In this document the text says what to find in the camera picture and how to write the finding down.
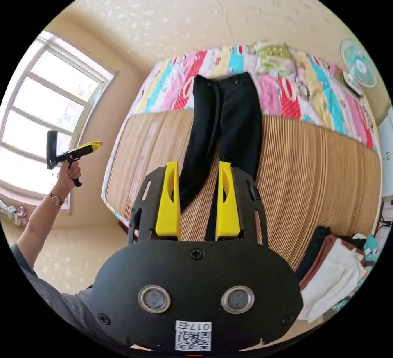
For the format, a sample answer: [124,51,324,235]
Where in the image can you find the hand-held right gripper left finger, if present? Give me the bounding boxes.
[154,161,182,239]

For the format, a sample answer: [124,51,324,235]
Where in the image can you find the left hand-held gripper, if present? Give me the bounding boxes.
[54,140,104,188]

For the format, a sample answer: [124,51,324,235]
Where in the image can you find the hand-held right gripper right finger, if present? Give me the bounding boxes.
[215,161,241,241]

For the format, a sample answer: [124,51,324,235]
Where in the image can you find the person's left forearm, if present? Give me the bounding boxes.
[16,191,66,261]

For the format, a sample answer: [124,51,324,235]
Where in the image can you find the black pants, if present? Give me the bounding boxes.
[179,72,264,213]

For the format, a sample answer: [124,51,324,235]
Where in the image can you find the person's left hand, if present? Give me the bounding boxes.
[52,162,82,196]

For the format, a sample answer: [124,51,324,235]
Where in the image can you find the white framed window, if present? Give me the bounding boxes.
[0,30,120,216]

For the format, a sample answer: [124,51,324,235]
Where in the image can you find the bed with mat and quilt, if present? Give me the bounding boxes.
[100,42,384,273]

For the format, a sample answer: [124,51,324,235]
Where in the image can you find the pile of clothes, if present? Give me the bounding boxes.
[295,225,382,324]

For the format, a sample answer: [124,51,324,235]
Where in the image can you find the person's body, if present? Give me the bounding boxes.
[9,241,129,348]

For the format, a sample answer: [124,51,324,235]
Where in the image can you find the turquoise fan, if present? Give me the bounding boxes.
[339,37,379,96]

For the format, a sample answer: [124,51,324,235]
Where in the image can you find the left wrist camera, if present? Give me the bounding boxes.
[46,130,59,171]

